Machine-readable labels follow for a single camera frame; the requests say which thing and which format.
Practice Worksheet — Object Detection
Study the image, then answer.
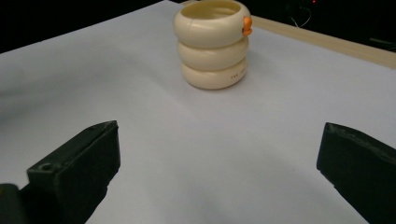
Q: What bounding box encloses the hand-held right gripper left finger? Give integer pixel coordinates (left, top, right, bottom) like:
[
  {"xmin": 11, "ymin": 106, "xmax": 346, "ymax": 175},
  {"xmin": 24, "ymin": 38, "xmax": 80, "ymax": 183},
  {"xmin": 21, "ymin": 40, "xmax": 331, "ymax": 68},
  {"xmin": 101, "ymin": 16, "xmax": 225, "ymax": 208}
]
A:
[{"xmin": 18, "ymin": 120, "xmax": 121, "ymax": 224}]

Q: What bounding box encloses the cream ringed cup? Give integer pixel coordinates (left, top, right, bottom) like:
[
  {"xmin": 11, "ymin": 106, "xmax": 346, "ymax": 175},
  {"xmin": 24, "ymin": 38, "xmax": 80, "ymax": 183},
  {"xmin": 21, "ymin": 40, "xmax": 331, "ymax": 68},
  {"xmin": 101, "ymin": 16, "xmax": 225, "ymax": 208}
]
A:
[{"xmin": 173, "ymin": 0, "xmax": 253, "ymax": 91}]

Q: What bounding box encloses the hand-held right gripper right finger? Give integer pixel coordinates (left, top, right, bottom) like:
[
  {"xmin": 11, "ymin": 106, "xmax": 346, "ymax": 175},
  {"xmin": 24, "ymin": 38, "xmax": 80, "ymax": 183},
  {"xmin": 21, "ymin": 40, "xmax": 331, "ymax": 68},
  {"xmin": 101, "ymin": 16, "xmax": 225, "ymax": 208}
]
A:
[{"xmin": 317, "ymin": 121, "xmax": 396, "ymax": 224}]

